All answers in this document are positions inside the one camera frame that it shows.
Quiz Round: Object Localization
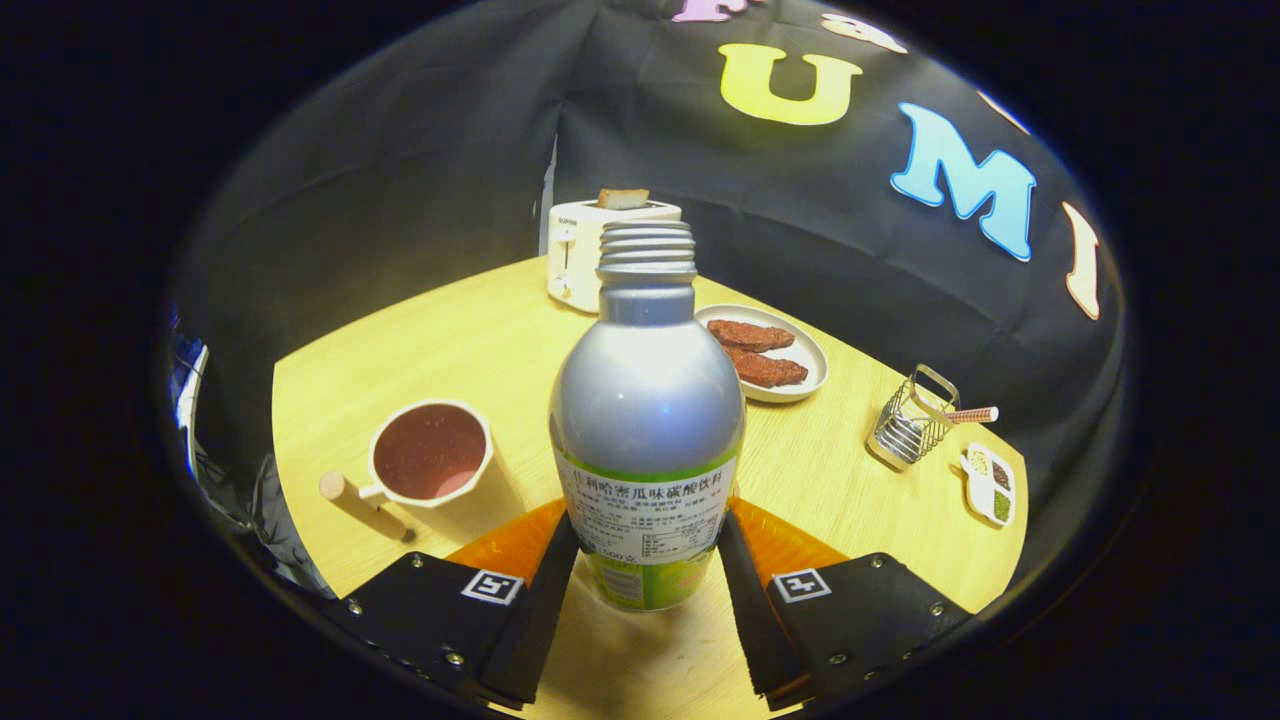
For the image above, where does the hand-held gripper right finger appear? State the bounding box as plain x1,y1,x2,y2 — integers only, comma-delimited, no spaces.
716,498,976,713

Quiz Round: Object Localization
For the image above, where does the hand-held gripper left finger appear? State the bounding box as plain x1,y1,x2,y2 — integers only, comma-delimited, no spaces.
325,499,581,711

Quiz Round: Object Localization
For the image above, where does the cream cup with wooden handle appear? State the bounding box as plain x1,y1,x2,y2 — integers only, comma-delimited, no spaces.
319,399,495,516

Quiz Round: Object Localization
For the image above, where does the silver juice bottle green label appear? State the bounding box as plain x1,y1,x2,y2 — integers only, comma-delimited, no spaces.
548,220,747,613

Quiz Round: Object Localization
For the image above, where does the wooden table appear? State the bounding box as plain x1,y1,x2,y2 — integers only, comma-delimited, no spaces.
271,256,1031,720

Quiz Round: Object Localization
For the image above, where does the brown meat slice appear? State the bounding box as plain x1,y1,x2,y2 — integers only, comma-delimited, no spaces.
722,346,809,389
707,319,797,353

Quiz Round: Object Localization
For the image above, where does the round white plate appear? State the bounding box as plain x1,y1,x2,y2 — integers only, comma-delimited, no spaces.
694,304,830,405

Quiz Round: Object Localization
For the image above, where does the white divided condiment dish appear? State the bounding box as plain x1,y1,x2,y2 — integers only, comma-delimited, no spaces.
960,442,1018,528

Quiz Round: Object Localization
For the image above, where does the dark crumpled cloth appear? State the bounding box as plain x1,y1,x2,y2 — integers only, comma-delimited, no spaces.
170,320,336,601

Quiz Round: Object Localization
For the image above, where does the white toaster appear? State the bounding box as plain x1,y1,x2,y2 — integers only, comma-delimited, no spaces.
547,198,683,315

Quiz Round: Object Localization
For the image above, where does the black backdrop cloth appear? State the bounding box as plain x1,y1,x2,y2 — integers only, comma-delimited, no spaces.
165,0,1126,601

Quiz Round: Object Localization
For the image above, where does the metal wire basket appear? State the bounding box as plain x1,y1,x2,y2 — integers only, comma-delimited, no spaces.
866,364,961,473

